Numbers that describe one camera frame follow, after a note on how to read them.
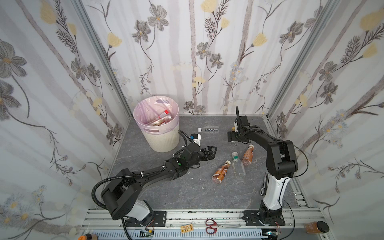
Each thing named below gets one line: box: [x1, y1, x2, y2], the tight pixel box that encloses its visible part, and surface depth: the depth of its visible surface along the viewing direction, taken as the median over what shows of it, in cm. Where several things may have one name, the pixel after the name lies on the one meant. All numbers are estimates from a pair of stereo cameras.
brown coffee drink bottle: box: [212, 160, 231, 184], surface depth 87 cm
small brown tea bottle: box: [241, 144, 255, 166], surface depth 94 cm
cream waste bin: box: [140, 127, 180, 153], surface depth 92 cm
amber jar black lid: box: [304, 221, 330, 234], surface depth 66 cm
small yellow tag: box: [180, 224, 194, 234], surface depth 72 cm
